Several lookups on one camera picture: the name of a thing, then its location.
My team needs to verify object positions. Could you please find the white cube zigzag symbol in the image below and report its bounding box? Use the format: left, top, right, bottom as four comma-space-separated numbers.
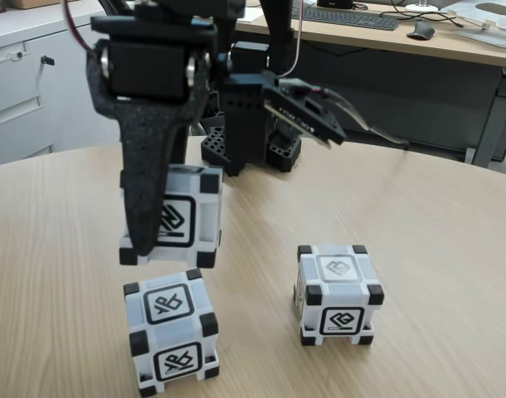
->
119, 163, 225, 269

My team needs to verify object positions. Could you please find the white cube angular symbol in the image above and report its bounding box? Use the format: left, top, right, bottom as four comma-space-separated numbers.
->
293, 244, 386, 347

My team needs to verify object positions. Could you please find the white paper sheet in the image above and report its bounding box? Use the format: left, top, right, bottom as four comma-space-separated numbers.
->
238, 6, 265, 24

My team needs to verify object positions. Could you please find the white filing cabinet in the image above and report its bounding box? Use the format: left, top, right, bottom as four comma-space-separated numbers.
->
0, 6, 132, 167

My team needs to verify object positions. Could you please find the brown cardboard box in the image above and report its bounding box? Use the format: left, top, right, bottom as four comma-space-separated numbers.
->
6, 0, 78, 10

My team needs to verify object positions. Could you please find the white cube crossed symbol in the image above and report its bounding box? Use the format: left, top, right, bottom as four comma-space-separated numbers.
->
123, 268, 220, 395

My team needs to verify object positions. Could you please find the black monitor base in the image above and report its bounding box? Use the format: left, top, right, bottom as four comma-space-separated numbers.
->
317, 0, 368, 12

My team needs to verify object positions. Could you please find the black computer keyboard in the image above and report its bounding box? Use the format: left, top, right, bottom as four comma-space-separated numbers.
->
292, 8, 401, 31

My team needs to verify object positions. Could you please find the black computer mouse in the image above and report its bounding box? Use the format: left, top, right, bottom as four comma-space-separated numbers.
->
406, 19, 435, 41

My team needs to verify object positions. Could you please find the white monitor stand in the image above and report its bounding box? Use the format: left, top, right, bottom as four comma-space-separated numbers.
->
404, 0, 440, 12

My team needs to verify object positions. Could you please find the wooden office desk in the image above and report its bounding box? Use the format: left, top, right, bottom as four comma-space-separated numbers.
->
236, 0, 506, 169

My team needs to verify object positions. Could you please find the grey laptop stand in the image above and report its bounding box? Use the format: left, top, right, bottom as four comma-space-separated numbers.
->
451, 2, 506, 49

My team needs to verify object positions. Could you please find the black gripper camera board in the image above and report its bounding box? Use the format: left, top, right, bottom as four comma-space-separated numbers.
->
263, 76, 348, 148

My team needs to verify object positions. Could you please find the grey camera cable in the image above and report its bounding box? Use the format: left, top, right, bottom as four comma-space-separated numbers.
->
319, 86, 410, 150

